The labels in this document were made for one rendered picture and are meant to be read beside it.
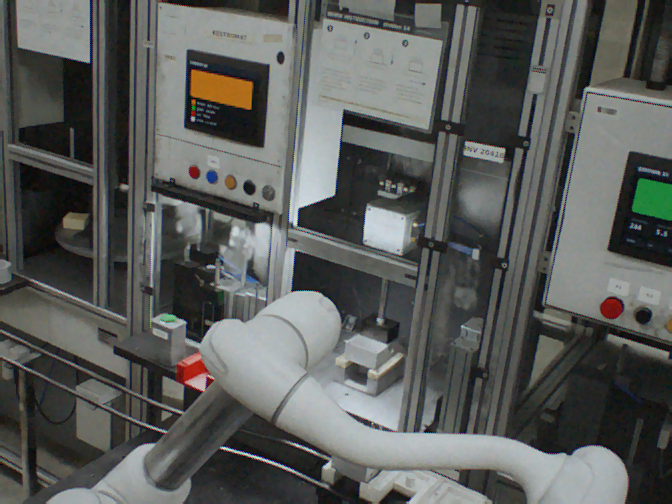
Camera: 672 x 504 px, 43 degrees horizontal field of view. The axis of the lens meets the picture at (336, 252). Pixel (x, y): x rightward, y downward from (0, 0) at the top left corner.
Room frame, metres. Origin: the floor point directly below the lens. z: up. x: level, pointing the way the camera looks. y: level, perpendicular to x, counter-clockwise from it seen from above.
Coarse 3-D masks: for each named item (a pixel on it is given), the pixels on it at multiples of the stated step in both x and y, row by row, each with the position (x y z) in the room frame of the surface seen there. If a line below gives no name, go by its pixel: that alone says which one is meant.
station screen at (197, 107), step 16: (192, 64) 2.12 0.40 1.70; (208, 64) 2.09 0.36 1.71; (240, 80) 2.04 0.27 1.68; (192, 96) 2.11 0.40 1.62; (192, 112) 2.11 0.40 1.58; (208, 112) 2.09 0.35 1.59; (224, 112) 2.06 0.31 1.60; (240, 112) 2.04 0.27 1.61; (224, 128) 2.06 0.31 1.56; (240, 128) 2.03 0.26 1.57
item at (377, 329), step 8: (384, 280) 2.07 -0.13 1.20; (384, 288) 2.07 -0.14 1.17; (384, 296) 2.07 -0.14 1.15; (384, 304) 2.07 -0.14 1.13; (384, 312) 2.08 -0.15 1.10; (368, 320) 2.08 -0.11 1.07; (376, 320) 2.08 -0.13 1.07; (384, 320) 2.09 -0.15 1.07; (392, 320) 2.10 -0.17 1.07; (360, 328) 2.08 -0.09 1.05; (368, 328) 2.06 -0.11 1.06; (376, 328) 2.05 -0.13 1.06; (384, 328) 2.04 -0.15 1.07; (392, 328) 2.05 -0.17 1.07; (368, 336) 2.06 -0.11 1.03; (376, 336) 2.05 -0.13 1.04; (384, 336) 2.04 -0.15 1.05; (392, 336) 2.06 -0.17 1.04
